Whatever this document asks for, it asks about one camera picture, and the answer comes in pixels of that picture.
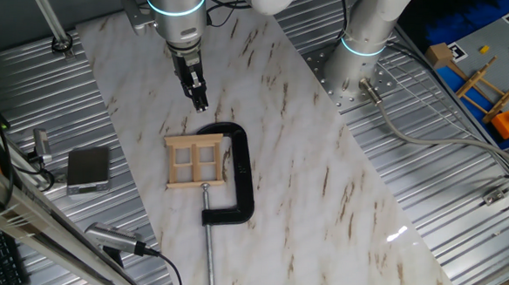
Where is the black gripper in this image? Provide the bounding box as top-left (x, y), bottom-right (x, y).
top-left (168, 49), bottom-right (212, 114)

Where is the wooden sliding window model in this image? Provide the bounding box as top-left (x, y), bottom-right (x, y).
top-left (160, 130), bottom-right (229, 193)

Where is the black C-clamp with steel screw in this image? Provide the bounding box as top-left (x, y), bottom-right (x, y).
top-left (187, 119), bottom-right (260, 285)

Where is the silver digital scale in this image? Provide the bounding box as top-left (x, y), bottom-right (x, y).
top-left (65, 144), bottom-right (113, 199)

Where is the white marble pattern board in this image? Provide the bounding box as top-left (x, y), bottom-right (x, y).
top-left (61, 0), bottom-right (470, 285)

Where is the small silver webcam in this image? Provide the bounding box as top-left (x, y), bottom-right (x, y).
top-left (30, 127), bottom-right (54, 166)

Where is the thin aluminium pole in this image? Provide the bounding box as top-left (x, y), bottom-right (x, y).
top-left (17, 0), bottom-right (78, 60)

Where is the light wooden block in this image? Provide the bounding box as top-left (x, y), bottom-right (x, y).
top-left (424, 41), bottom-right (455, 71)

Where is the blue spiky foam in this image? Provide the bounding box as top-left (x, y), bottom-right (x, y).
top-left (423, 0), bottom-right (509, 48)

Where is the small wooden rack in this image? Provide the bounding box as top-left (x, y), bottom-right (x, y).
top-left (453, 54), bottom-right (509, 126)

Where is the grey brick baseplate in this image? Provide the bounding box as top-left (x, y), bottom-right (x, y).
top-left (432, 7), bottom-right (509, 126)

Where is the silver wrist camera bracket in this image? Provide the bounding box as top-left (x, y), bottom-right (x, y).
top-left (119, 0), bottom-right (158, 36)

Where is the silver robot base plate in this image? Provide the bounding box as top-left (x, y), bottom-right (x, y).
top-left (302, 42), bottom-right (400, 119)

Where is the silver depth camera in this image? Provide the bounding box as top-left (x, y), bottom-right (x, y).
top-left (82, 221), bottom-right (149, 268)

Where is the black camera cable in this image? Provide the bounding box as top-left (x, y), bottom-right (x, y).
top-left (141, 248), bottom-right (185, 285)

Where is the aluminium frame beam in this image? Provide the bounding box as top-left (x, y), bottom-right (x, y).
top-left (0, 153), bottom-right (150, 285)

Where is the thick grey cable with connector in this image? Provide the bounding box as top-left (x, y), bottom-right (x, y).
top-left (354, 77), bottom-right (509, 174)

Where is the aluminium profile bracket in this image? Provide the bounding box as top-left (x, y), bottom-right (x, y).
top-left (482, 165), bottom-right (509, 207)

